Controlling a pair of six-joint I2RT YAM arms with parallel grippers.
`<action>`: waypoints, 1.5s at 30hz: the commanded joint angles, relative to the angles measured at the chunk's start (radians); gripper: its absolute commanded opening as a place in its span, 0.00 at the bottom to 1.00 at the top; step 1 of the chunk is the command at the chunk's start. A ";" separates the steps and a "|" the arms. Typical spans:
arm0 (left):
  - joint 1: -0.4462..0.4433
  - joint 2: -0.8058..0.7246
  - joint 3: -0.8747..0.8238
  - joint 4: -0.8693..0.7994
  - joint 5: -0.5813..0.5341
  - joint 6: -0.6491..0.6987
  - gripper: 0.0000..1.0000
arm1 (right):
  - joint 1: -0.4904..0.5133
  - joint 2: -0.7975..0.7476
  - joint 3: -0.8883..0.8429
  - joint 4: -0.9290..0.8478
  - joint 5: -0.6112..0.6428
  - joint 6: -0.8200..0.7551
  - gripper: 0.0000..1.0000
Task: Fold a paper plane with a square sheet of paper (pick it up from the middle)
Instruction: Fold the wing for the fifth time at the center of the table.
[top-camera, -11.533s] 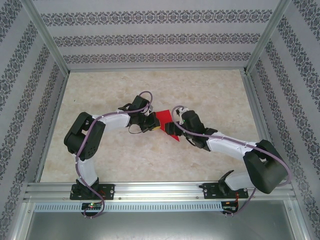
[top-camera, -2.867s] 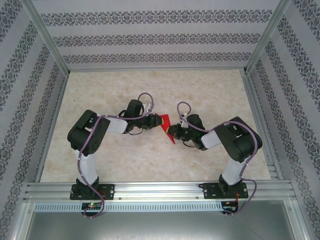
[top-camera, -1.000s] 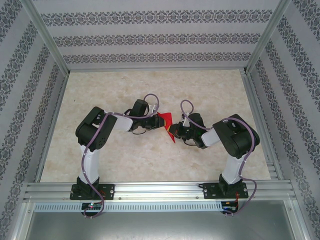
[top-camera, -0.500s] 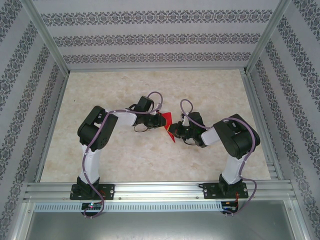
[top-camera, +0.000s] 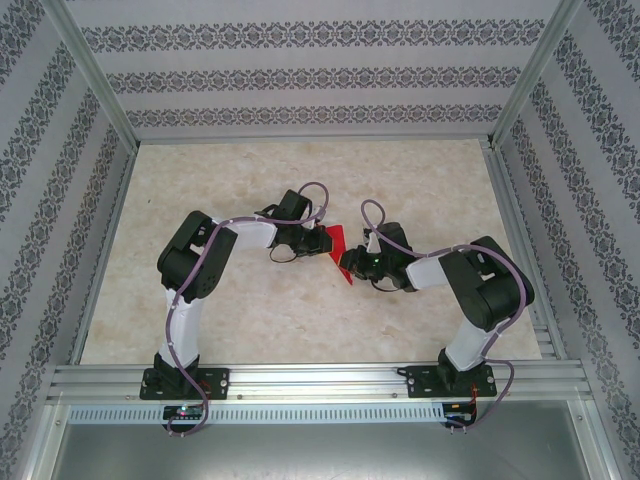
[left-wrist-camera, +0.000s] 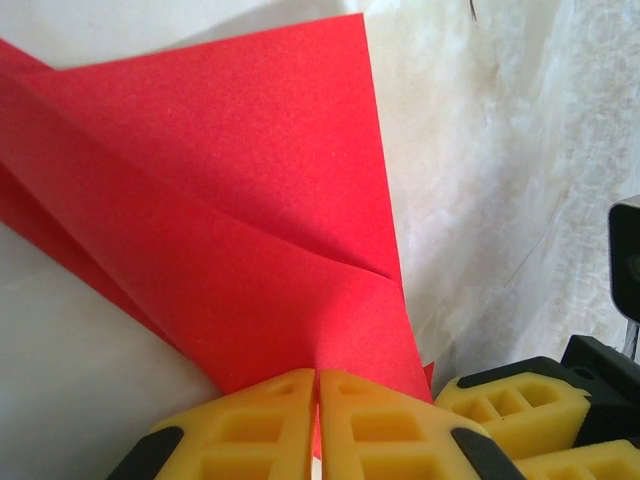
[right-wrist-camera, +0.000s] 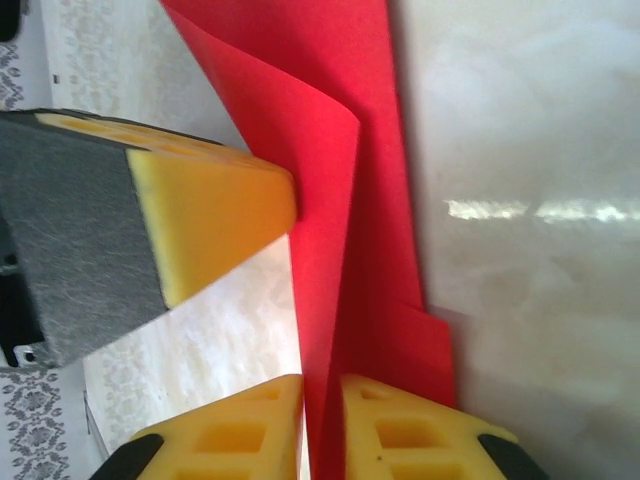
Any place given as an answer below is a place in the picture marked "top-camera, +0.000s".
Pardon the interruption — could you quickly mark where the red paper sheet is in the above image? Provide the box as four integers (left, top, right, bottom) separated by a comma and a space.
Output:
324, 224, 356, 287

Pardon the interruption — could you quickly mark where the short aluminium cross rail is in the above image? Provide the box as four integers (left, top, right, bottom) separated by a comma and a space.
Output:
130, 130, 496, 146

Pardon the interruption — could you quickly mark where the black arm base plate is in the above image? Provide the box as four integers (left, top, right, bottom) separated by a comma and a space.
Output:
407, 364, 496, 400
141, 367, 231, 401

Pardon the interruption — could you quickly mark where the long aluminium mounting rail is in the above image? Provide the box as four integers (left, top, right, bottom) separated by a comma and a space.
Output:
47, 363, 594, 401

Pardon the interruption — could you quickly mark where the aluminium side rail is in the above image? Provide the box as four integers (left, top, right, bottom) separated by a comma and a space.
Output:
49, 142, 141, 366
482, 139, 571, 364

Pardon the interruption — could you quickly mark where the slotted grey cable duct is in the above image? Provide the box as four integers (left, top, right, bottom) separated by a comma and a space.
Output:
67, 402, 481, 424

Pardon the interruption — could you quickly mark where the aluminium frame post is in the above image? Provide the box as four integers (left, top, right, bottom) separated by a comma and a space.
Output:
42, 0, 140, 149
487, 0, 584, 149

